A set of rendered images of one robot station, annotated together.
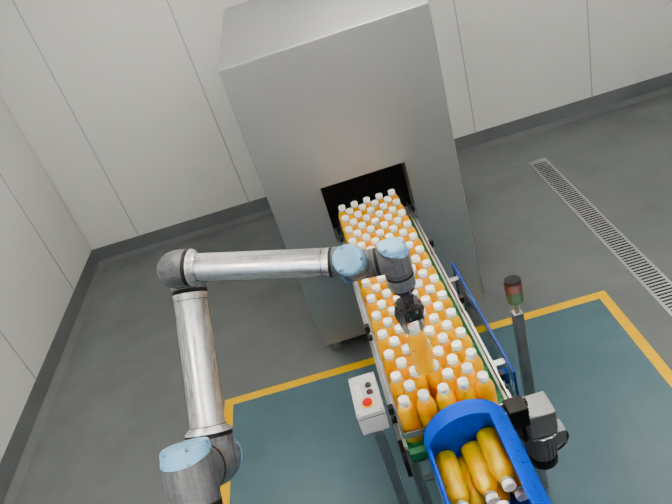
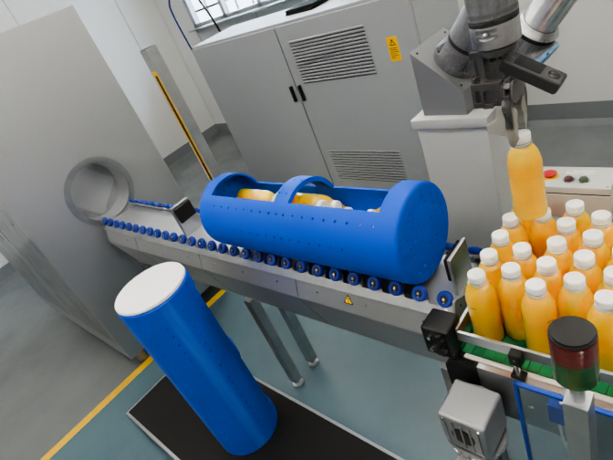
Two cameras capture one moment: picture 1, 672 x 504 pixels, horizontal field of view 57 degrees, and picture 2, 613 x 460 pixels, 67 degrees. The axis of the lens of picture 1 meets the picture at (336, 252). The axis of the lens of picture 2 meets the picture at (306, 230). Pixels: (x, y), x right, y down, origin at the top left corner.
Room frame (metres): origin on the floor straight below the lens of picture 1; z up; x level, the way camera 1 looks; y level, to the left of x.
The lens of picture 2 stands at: (1.94, -1.09, 1.84)
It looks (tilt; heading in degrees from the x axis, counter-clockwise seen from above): 30 degrees down; 140
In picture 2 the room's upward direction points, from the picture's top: 24 degrees counter-clockwise
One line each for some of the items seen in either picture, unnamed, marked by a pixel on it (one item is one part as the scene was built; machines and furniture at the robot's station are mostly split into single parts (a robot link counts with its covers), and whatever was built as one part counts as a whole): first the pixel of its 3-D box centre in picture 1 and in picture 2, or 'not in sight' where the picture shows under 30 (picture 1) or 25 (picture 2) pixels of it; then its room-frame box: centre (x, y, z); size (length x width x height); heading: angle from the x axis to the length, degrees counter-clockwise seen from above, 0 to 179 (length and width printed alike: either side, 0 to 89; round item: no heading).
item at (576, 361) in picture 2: (513, 285); (573, 344); (1.80, -0.59, 1.23); 0.06 x 0.06 x 0.04
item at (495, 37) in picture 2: (402, 280); (494, 33); (1.59, -0.17, 1.57); 0.10 x 0.09 x 0.05; 88
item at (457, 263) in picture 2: not in sight; (457, 266); (1.43, -0.22, 0.99); 0.10 x 0.02 x 0.12; 88
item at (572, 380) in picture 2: (514, 295); (575, 363); (1.80, -0.59, 1.18); 0.06 x 0.06 x 0.05
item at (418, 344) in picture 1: (419, 349); (525, 177); (1.62, -0.17, 1.25); 0.07 x 0.07 x 0.19
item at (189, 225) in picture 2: not in sight; (187, 216); (0.10, -0.18, 1.00); 0.10 x 0.04 x 0.15; 88
